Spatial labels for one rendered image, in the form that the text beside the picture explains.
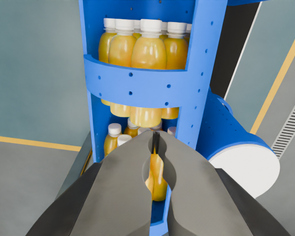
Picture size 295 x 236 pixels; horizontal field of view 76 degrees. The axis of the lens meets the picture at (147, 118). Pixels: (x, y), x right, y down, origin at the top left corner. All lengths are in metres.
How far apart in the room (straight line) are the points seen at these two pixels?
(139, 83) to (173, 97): 0.06
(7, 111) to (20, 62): 0.50
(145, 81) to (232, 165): 0.51
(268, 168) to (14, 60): 1.81
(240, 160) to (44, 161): 1.95
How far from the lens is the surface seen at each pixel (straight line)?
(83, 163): 1.08
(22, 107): 2.02
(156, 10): 0.58
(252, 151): 0.72
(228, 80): 1.57
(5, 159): 2.48
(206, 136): 0.77
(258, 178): 0.82
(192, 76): 0.35
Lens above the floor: 1.54
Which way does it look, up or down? 63 degrees down
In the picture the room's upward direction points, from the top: 180 degrees clockwise
